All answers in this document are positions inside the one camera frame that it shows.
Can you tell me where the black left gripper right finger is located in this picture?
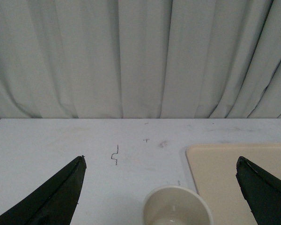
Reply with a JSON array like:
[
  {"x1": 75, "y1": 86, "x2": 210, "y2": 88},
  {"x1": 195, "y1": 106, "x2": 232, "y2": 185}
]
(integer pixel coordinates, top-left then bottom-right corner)
[{"x1": 236, "y1": 156, "x2": 281, "y2": 225}]

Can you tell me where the white smiley face mug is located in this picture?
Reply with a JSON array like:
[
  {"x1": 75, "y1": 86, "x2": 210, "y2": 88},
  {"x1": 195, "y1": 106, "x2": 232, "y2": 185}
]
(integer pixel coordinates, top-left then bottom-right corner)
[{"x1": 142, "y1": 185, "x2": 214, "y2": 225}]

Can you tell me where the beige rectangular plastic tray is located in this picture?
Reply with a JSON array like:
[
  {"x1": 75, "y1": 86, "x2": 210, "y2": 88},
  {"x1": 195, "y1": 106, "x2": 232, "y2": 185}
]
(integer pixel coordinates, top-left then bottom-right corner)
[{"x1": 186, "y1": 143, "x2": 281, "y2": 225}]

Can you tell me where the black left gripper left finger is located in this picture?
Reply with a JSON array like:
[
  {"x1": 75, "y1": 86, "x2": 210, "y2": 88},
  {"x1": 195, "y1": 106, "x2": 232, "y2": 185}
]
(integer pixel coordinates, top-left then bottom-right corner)
[{"x1": 0, "y1": 156, "x2": 87, "y2": 225}]

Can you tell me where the white pleated curtain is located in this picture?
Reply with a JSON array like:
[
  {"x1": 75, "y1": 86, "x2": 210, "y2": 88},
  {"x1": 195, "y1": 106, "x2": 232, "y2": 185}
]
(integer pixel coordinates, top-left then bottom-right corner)
[{"x1": 0, "y1": 0, "x2": 281, "y2": 119}]

